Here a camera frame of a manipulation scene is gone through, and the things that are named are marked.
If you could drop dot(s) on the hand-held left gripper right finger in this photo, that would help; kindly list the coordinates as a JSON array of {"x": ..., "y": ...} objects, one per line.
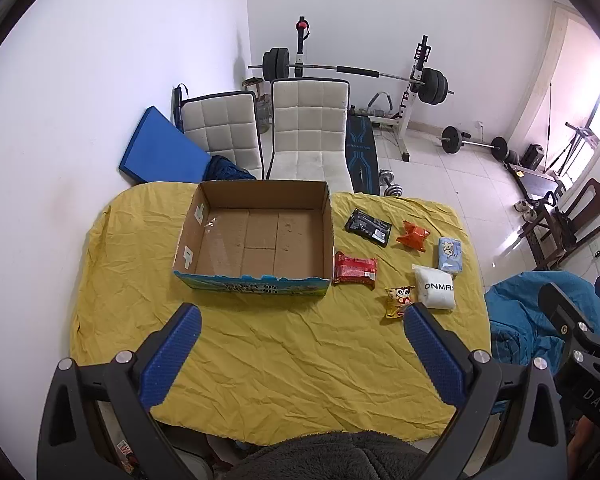
[{"x": 432, "y": 355}]

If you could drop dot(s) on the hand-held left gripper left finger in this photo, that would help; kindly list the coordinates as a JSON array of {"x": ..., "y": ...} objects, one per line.
[{"x": 172, "y": 355}]

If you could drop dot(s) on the yellow cartoon snack packet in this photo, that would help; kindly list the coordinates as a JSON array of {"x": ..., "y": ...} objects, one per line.
[{"x": 397, "y": 302}]

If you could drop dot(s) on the white soft packet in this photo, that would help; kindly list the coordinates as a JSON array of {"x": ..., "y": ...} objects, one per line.
[{"x": 435, "y": 287}]

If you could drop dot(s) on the light blue tissue pack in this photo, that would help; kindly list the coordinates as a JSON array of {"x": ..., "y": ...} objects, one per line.
[{"x": 451, "y": 255}]

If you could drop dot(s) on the red snack packet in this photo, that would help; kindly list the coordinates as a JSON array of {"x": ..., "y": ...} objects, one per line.
[{"x": 355, "y": 270}]

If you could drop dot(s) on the orange snack packet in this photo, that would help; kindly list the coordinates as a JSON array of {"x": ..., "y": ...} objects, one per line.
[{"x": 414, "y": 236}]

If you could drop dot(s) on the black snack packet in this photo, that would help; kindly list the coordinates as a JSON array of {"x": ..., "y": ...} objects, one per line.
[{"x": 367, "y": 226}]

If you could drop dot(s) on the cardboard box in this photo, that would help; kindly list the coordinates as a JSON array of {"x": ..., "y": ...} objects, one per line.
[{"x": 260, "y": 240}]

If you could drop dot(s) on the dark wooden chair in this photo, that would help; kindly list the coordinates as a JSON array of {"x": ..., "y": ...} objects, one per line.
[{"x": 587, "y": 215}]

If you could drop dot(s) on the pair of white shoes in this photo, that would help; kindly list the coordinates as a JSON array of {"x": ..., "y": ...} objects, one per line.
[{"x": 526, "y": 209}]

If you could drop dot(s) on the yellow tablecloth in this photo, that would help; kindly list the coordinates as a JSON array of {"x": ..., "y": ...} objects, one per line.
[{"x": 290, "y": 355}]

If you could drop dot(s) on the dark grey fleece clothing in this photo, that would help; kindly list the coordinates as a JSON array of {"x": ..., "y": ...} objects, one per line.
[{"x": 330, "y": 457}]

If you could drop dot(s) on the black tripod stand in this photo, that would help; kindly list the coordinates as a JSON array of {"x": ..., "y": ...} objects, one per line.
[{"x": 572, "y": 147}]

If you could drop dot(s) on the small black box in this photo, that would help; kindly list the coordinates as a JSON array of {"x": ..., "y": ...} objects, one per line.
[{"x": 534, "y": 156}]

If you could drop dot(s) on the chrome dumbbell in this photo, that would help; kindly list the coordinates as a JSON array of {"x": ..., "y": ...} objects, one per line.
[{"x": 392, "y": 187}]

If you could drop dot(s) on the short barbell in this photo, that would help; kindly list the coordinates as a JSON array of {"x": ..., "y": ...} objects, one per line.
[{"x": 480, "y": 144}]

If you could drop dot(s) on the dark blue knitted cloth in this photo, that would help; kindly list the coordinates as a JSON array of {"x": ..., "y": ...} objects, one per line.
[{"x": 230, "y": 170}]

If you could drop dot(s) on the black and blue weight bench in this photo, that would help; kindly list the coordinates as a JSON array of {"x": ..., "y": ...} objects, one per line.
[{"x": 362, "y": 160}]

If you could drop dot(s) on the blue foam mat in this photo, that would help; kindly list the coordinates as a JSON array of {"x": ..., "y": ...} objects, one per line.
[{"x": 157, "y": 147}]

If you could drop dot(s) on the white quilted chair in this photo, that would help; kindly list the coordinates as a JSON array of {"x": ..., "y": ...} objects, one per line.
[
  {"x": 307, "y": 130},
  {"x": 222, "y": 127}
]

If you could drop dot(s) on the black bag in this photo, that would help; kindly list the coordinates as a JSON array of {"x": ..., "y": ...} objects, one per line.
[{"x": 178, "y": 105}]

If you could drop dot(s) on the white barbell rack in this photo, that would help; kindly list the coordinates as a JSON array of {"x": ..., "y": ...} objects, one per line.
[{"x": 414, "y": 90}]

